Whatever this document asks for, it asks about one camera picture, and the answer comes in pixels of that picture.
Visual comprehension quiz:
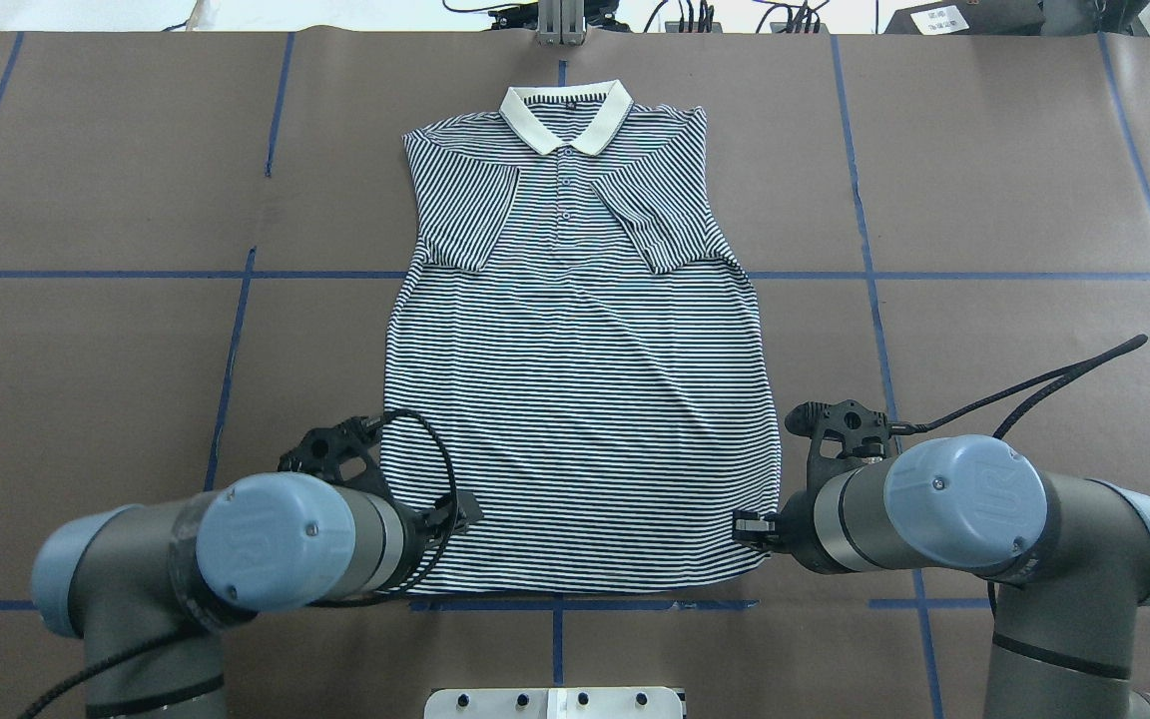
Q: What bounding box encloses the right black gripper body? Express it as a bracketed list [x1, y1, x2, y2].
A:
[773, 489, 836, 574]

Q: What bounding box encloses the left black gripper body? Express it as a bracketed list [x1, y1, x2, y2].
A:
[394, 502, 435, 588]

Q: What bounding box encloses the striped polo shirt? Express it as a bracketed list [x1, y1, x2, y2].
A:
[380, 79, 782, 595]

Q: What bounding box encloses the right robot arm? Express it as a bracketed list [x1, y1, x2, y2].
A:
[733, 435, 1150, 718]

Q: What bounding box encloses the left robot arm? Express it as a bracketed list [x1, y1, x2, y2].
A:
[23, 472, 483, 718]

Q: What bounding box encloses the black box with label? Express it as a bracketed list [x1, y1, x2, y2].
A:
[880, 1, 1047, 37]

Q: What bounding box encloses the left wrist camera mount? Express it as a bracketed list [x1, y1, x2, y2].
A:
[276, 415, 392, 499]

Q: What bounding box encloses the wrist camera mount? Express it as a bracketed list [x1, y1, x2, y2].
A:
[276, 415, 392, 499]
[784, 400, 894, 494]

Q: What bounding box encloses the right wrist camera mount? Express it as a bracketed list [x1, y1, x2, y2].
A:
[784, 400, 894, 494]

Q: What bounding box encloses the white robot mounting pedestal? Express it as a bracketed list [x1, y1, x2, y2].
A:
[423, 684, 688, 718]

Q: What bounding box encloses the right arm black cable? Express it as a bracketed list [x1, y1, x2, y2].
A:
[888, 334, 1150, 439]

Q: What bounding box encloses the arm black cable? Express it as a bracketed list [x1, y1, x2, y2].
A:
[20, 407, 462, 719]
[888, 334, 1150, 439]

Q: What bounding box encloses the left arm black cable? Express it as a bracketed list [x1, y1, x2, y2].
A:
[20, 407, 462, 719]

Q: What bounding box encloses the aluminium frame post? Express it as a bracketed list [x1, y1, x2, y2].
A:
[535, 0, 587, 47]

